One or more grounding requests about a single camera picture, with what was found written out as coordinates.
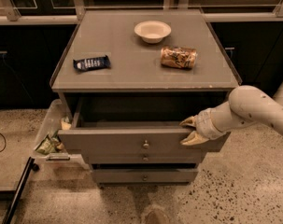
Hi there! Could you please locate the grey three-drawer cabinet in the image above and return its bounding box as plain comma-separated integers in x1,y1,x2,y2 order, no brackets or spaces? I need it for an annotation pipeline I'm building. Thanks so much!
51,10,241,171

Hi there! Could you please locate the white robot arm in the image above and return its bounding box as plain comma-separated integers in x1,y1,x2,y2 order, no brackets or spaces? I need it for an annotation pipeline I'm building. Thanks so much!
180,82,283,146

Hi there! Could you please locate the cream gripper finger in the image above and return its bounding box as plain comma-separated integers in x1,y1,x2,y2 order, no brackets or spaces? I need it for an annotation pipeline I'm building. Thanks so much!
179,116,196,127
180,131,208,146

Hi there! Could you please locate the grey drawer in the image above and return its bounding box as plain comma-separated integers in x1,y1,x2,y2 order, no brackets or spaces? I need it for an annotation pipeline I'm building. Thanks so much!
92,169,198,184
59,97,227,155
83,149,202,164

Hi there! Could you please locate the crushed orange drink can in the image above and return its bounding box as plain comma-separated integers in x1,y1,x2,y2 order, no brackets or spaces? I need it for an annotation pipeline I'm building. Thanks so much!
161,46,197,70

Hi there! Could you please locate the white paper bowl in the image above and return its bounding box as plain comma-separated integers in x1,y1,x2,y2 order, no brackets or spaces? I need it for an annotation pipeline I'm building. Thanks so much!
134,21,171,44

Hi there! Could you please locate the grey middle drawer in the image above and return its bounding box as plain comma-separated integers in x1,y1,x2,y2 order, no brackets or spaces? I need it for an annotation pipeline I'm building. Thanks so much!
83,149,202,164

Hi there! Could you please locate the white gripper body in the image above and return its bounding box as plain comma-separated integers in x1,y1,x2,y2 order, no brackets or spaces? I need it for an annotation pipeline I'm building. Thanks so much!
195,108,225,140

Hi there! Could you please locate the clear plastic storage bin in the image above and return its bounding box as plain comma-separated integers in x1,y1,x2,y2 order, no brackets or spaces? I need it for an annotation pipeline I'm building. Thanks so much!
31,99,89,169

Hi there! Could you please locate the green snack bag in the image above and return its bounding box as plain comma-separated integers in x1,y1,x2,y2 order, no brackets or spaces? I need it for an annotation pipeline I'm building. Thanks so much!
35,135,60,155

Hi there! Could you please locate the grey bottom drawer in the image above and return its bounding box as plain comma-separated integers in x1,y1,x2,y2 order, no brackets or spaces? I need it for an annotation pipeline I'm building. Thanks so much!
92,169,198,184

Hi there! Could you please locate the grey top drawer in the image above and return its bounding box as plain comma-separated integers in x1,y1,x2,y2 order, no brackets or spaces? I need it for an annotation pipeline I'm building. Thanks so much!
59,97,227,155

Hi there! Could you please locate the white railing frame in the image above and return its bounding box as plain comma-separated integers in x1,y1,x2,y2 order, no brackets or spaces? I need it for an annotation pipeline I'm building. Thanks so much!
0,0,283,24

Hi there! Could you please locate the dark blue snack wrapper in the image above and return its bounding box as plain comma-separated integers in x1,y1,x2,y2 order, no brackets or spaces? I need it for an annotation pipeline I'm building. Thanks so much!
73,56,111,72

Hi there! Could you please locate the black metal bar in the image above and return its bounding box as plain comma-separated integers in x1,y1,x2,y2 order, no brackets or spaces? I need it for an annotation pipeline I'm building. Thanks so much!
2,157,35,224

